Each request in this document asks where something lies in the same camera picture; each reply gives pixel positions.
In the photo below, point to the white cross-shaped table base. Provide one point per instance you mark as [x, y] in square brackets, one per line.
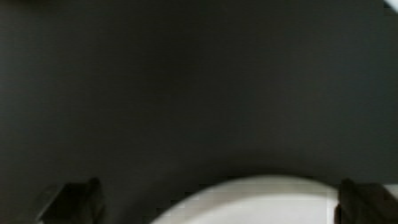
[260, 200]

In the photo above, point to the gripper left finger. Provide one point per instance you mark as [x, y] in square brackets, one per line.
[77, 205]

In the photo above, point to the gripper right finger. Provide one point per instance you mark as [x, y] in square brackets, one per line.
[367, 204]

